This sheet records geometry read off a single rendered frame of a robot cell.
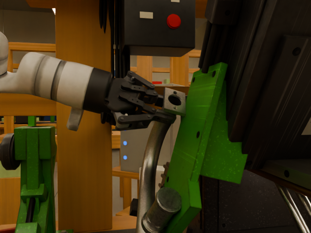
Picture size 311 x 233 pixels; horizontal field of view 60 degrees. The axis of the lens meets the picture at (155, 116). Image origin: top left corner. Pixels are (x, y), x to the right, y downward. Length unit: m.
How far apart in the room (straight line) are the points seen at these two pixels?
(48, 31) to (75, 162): 10.26
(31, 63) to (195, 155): 0.28
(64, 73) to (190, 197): 0.27
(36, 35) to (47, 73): 10.51
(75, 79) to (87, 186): 0.38
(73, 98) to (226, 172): 0.26
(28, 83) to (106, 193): 0.40
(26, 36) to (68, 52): 10.29
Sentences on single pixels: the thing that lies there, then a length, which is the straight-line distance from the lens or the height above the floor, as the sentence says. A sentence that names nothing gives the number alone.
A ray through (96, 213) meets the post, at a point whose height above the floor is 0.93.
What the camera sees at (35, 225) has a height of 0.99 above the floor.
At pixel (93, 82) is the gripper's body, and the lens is 0.44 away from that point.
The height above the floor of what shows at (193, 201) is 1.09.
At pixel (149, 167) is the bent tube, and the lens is 0.53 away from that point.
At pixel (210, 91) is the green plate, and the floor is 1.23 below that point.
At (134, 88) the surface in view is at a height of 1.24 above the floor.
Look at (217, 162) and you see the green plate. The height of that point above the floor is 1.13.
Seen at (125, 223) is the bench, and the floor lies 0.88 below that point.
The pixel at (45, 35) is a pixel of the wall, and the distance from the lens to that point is 10.91.
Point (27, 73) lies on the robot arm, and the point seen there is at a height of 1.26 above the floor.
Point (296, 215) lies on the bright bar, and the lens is 0.44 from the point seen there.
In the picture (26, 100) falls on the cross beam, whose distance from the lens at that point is 0.84.
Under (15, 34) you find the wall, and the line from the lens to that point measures 11.13.
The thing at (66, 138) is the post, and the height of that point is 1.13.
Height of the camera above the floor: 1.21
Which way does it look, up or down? 2 degrees down
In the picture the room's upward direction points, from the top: straight up
